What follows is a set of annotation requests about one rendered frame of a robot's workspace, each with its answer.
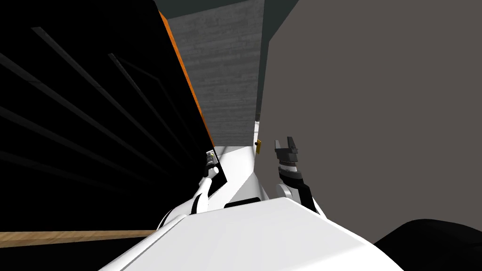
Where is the grey door leaf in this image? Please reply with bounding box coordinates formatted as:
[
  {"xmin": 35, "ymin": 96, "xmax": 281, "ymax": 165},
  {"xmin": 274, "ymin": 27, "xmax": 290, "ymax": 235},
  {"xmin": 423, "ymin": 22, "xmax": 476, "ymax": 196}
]
[{"xmin": 254, "ymin": 0, "xmax": 482, "ymax": 244}]

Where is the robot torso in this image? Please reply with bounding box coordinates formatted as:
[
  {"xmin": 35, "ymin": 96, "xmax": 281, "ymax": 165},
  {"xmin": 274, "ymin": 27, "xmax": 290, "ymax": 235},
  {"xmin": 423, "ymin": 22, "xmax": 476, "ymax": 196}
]
[{"xmin": 98, "ymin": 197, "xmax": 406, "ymax": 271}]

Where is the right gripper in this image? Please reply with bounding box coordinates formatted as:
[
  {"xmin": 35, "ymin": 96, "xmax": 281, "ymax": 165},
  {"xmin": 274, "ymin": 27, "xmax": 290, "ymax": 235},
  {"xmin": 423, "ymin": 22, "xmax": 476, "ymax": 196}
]
[{"xmin": 274, "ymin": 136, "xmax": 300, "ymax": 168}]

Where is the black cabinet with orange edge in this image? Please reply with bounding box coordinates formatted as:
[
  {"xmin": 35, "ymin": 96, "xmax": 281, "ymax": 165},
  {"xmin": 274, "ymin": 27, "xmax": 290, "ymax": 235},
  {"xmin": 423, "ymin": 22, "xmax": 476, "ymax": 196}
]
[{"xmin": 0, "ymin": 0, "xmax": 229, "ymax": 232}]

